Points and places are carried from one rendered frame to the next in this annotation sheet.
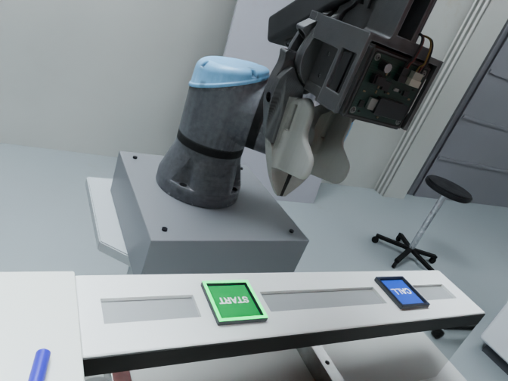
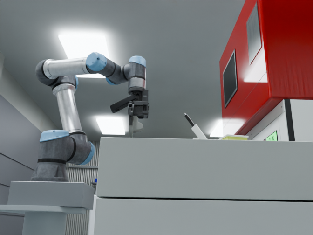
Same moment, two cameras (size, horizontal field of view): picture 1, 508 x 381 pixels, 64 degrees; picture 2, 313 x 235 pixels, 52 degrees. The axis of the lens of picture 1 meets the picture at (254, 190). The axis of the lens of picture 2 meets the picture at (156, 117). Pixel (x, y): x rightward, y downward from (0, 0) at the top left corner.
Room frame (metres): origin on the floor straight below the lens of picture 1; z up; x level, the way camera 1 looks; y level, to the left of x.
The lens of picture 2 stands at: (-0.45, 1.00, 0.76)
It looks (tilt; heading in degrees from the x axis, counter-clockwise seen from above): 19 degrees up; 303
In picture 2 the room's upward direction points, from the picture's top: 1 degrees clockwise
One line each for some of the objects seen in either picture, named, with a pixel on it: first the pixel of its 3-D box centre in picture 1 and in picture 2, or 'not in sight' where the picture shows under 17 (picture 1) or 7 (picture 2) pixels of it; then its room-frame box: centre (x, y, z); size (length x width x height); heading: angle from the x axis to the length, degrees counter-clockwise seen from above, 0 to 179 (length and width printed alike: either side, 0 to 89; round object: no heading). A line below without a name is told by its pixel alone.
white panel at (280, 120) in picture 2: not in sight; (256, 169); (-0.01, -0.56, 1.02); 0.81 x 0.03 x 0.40; 124
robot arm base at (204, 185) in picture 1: (205, 161); (51, 172); (0.66, 0.10, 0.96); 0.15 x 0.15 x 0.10
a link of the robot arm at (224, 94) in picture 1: (227, 100); (55, 145); (0.66, 0.09, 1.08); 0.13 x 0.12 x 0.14; 91
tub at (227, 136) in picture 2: not in sight; (233, 147); (-0.10, 0.01, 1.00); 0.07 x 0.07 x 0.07; 46
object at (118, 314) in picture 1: (302, 338); not in sight; (0.41, -0.13, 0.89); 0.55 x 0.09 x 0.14; 124
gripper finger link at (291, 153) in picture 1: (293, 156); (136, 126); (0.32, -0.02, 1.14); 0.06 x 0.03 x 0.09; 34
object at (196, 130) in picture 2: not in sight; (200, 143); (0.03, -0.01, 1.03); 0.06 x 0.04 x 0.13; 34
